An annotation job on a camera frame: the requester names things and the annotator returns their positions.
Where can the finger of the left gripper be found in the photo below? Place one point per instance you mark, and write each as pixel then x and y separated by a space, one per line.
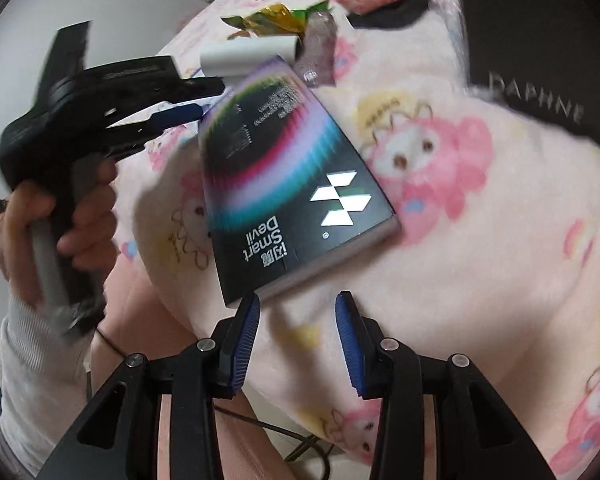
pixel 159 121
pixel 198 88

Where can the white lint roller refill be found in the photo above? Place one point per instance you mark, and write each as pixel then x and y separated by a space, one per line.
pixel 240 56

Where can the grey left sleeve forearm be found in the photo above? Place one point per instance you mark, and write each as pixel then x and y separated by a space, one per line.
pixel 43 385

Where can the person's left hand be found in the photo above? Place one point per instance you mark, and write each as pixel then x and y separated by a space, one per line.
pixel 89 244

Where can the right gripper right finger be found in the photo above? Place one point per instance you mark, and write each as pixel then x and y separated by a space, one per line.
pixel 360 338

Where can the black Smart Devil box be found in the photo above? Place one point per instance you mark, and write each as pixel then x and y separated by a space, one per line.
pixel 287 194

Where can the pink cartoon print blanket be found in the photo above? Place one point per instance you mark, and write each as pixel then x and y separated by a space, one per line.
pixel 500 260

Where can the black flat card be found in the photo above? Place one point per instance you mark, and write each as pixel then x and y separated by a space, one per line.
pixel 397 15

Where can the green yellow snack wrapper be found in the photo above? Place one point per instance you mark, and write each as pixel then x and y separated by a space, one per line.
pixel 275 20

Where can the mauve small sachet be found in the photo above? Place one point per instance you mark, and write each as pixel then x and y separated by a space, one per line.
pixel 315 63

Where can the black open storage box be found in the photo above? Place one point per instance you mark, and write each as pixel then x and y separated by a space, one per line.
pixel 538 57

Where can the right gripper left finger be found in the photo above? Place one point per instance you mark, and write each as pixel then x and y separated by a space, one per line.
pixel 235 337

